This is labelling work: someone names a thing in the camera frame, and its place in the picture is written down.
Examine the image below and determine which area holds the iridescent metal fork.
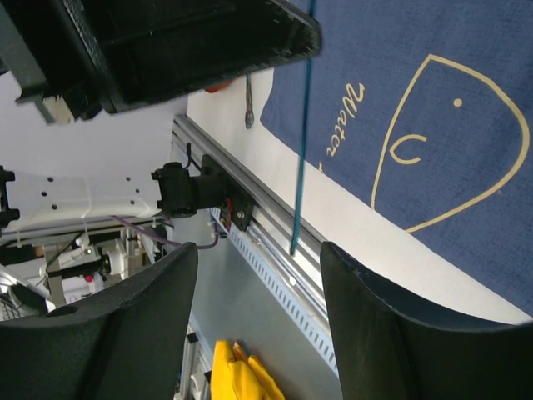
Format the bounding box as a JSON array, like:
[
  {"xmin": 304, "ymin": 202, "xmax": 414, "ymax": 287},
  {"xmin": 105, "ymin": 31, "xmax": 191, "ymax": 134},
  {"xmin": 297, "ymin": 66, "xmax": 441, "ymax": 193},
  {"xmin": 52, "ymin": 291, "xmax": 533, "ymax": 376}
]
[{"xmin": 245, "ymin": 73, "xmax": 255, "ymax": 129}]

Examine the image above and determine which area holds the yellow cloth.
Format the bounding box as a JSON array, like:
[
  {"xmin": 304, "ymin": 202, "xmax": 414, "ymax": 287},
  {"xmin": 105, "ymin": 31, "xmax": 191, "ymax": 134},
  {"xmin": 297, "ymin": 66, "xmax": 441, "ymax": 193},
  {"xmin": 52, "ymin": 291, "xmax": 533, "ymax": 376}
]
[{"xmin": 210, "ymin": 340, "xmax": 286, "ymax": 400}]

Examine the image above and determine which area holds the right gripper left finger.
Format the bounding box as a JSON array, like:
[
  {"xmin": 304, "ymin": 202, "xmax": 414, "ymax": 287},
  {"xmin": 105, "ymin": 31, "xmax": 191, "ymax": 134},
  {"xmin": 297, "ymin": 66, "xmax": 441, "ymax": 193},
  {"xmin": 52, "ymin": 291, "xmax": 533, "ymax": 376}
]
[{"xmin": 1, "ymin": 242, "xmax": 198, "ymax": 399}]

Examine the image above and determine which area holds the aluminium mounting rail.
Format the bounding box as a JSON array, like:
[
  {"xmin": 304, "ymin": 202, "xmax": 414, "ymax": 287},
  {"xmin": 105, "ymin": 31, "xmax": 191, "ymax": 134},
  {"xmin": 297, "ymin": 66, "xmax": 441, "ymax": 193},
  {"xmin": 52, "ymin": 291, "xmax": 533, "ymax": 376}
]
[{"xmin": 173, "ymin": 115, "xmax": 327, "ymax": 323}]

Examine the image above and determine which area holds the perforated cable duct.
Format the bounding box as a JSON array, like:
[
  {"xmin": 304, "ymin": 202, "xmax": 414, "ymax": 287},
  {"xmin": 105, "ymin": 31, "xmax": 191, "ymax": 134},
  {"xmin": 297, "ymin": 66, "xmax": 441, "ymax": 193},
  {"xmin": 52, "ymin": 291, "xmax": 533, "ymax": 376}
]
[{"xmin": 209, "ymin": 207, "xmax": 338, "ymax": 374}]

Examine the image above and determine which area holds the red plate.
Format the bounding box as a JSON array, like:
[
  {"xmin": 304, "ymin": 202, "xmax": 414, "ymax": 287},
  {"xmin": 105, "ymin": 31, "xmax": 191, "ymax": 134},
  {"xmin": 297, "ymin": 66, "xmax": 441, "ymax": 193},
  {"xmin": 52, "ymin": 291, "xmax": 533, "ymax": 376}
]
[{"xmin": 204, "ymin": 80, "xmax": 232, "ymax": 94}]

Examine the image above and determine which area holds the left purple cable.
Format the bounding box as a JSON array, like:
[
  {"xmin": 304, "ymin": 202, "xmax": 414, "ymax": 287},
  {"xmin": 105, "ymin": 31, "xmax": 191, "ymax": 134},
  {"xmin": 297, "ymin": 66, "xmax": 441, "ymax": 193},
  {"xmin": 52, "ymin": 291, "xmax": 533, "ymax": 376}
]
[{"xmin": 110, "ymin": 214, "xmax": 220, "ymax": 251}]

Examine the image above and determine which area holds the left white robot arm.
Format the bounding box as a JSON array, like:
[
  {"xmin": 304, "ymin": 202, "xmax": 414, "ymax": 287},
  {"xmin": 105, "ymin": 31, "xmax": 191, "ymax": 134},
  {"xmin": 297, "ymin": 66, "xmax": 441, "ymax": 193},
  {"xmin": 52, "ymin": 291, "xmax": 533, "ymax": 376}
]
[{"xmin": 1, "ymin": 1, "xmax": 321, "ymax": 233}]

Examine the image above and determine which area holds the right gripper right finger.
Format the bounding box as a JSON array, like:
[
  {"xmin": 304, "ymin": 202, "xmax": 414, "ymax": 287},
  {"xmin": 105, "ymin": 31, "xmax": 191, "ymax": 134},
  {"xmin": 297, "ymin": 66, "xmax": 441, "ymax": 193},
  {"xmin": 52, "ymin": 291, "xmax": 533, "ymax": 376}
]
[{"xmin": 320, "ymin": 242, "xmax": 532, "ymax": 399}]

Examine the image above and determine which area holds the blue metal spoon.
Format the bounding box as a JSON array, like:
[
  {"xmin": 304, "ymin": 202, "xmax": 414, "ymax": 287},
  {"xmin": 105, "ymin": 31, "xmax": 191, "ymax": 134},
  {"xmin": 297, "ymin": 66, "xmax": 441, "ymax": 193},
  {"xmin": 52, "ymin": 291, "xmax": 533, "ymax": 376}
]
[{"xmin": 289, "ymin": 0, "xmax": 318, "ymax": 256}]

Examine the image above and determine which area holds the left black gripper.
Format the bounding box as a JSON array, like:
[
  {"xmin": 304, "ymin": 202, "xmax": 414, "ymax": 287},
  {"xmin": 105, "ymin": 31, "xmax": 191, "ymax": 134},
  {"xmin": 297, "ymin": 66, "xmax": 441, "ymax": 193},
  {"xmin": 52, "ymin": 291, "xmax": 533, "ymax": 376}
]
[{"xmin": 1, "ymin": 1, "xmax": 321, "ymax": 125}]

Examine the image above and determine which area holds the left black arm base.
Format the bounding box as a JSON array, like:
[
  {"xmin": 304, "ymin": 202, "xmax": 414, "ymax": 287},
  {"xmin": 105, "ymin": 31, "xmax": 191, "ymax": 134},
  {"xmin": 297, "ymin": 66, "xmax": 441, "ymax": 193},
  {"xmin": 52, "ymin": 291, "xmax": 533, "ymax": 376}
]
[{"xmin": 198, "ymin": 154, "xmax": 256, "ymax": 232}]

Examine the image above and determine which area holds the blue cloth placemat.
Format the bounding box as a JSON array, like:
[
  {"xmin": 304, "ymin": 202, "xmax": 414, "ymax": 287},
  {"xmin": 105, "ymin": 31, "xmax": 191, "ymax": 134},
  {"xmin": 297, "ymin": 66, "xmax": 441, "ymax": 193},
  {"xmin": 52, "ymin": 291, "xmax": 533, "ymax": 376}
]
[{"xmin": 261, "ymin": 1, "xmax": 532, "ymax": 313}]

